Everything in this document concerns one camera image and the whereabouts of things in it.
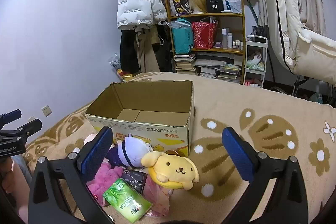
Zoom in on stack of books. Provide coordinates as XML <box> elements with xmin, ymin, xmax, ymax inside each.
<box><xmin>173</xmin><ymin>54</ymin><xmax>197</xmax><ymax>75</ymax></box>

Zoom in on wooden shelf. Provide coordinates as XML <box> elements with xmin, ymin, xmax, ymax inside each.
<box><xmin>165</xmin><ymin>0</ymin><xmax>246</xmax><ymax>84</ymax></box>

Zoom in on teal bag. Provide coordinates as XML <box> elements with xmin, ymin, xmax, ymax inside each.
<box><xmin>171</xmin><ymin>18</ymin><xmax>195</xmax><ymax>54</ymax></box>

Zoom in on pink plastic bag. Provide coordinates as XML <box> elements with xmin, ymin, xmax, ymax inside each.
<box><xmin>143</xmin><ymin>174</ymin><xmax>171</xmax><ymax>218</ymax></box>

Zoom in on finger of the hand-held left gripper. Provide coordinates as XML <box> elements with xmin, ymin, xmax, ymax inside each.
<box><xmin>0</xmin><ymin>119</ymin><xmax>43</xmax><ymax>147</ymax></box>
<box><xmin>0</xmin><ymin>109</ymin><xmax>22</xmax><ymax>126</ymax></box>

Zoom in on red bag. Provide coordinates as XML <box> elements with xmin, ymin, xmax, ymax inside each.
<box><xmin>192</xmin><ymin>20</ymin><xmax>218</xmax><ymax>50</ymax></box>

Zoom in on pink plush bear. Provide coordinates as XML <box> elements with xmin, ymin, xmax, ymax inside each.
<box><xmin>88</xmin><ymin>161</ymin><xmax>124</xmax><ymax>207</ymax></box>

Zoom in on black hanging coat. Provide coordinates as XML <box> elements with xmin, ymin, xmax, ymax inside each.
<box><xmin>120</xmin><ymin>27</ymin><xmax>139</xmax><ymax>73</ymax></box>

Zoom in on beige flower blanket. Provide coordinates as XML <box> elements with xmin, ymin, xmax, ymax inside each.
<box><xmin>25</xmin><ymin>72</ymin><xmax>336</xmax><ymax>224</ymax></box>

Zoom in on beige hanging garment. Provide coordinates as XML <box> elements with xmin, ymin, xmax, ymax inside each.
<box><xmin>134</xmin><ymin>30</ymin><xmax>161</xmax><ymax>73</ymax></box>

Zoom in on grey blue cloth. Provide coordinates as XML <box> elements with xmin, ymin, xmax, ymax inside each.
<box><xmin>12</xmin><ymin>156</ymin><xmax>30</xmax><ymax>173</ymax></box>

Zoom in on yellow dog plush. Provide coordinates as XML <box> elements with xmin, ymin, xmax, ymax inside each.
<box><xmin>141</xmin><ymin>151</ymin><xmax>200</xmax><ymax>190</ymax></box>

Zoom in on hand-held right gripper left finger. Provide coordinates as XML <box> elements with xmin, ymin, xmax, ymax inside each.
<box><xmin>28</xmin><ymin>126</ymin><xmax>114</xmax><ymax>224</ymax></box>

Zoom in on black box with gold print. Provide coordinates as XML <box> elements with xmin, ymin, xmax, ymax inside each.
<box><xmin>119</xmin><ymin>168</ymin><xmax>147</xmax><ymax>194</ymax></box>

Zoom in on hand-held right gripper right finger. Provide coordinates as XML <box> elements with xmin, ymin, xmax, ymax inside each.
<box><xmin>222</xmin><ymin>126</ymin><xmax>309</xmax><ymax>224</ymax></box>

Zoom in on cardboard box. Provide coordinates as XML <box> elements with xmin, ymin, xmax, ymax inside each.
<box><xmin>85</xmin><ymin>80</ymin><xmax>195</xmax><ymax>157</ymax></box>

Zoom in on green tissue packet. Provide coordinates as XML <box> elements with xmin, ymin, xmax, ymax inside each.
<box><xmin>102</xmin><ymin>178</ymin><xmax>153</xmax><ymax>223</ymax></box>

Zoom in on yellow red packets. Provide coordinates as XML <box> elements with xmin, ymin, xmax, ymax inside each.
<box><xmin>117</xmin><ymin>69</ymin><xmax>135</xmax><ymax>82</ymax></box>

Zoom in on clear bag of clutter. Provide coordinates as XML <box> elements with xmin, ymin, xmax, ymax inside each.
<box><xmin>109</xmin><ymin>53</ymin><xmax>124</xmax><ymax>70</ymax></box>

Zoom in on purple haired plush doll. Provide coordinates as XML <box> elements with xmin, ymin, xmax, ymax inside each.
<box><xmin>106</xmin><ymin>134</ymin><xmax>154</xmax><ymax>169</ymax></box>

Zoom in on pile of books and papers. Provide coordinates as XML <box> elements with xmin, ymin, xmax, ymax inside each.
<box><xmin>193</xmin><ymin>53</ymin><xmax>242</xmax><ymax>83</ymax></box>

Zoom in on white trolley cart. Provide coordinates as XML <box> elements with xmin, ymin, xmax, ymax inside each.
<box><xmin>243</xmin><ymin>35</ymin><xmax>268</xmax><ymax>88</ymax></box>

